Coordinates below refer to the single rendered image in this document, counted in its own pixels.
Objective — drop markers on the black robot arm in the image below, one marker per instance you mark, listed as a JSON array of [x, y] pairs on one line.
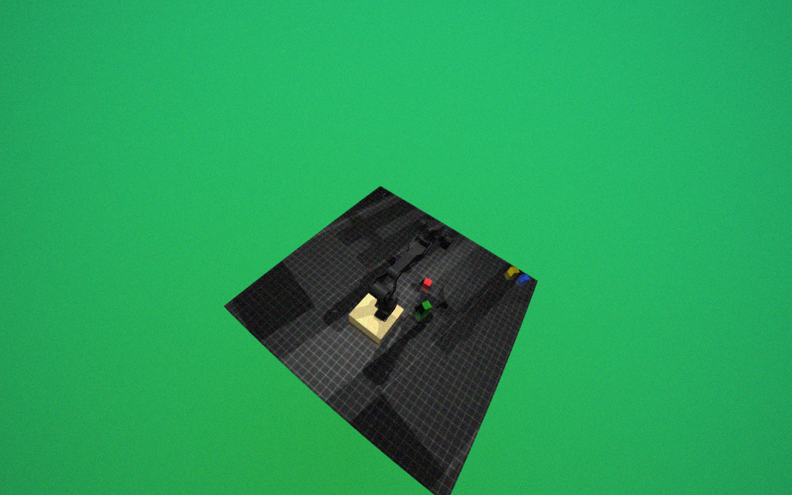
[[386, 301]]

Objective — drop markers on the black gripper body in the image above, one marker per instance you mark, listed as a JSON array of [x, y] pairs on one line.
[[445, 241]]

